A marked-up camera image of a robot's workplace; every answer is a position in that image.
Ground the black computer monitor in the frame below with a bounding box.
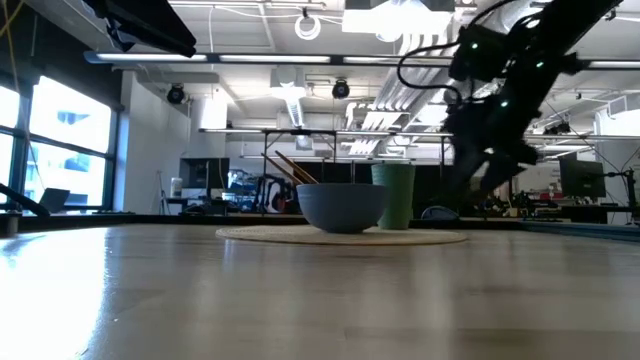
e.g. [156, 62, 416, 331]
[558, 156, 608, 199]
[179, 157, 231, 191]

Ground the wooden utensil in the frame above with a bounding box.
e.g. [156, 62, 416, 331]
[260, 153, 305, 188]

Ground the wooden stick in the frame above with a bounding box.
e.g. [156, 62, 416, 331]
[274, 150, 320, 185]

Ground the round woven straw placemat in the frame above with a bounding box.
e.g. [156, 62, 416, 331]
[215, 224, 469, 247]

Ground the blue-grey bowl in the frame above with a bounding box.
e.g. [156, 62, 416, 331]
[296, 182, 389, 235]

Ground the overhead LED light bar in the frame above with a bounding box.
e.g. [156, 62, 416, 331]
[83, 50, 640, 70]

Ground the white coiled cable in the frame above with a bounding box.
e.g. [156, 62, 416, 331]
[293, 11, 323, 42]

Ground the open laptop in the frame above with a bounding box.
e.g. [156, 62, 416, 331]
[38, 187, 72, 214]

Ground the large window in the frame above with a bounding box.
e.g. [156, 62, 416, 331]
[0, 74, 119, 215]

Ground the black aluminium table frame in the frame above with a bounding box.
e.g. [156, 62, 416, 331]
[0, 182, 640, 236]

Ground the red and black machine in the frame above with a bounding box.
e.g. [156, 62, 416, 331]
[251, 173, 299, 215]

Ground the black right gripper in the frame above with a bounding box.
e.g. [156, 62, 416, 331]
[442, 94, 542, 202]

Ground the teal plastic cup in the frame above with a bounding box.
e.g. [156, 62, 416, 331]
[370, 163, 417, 231]

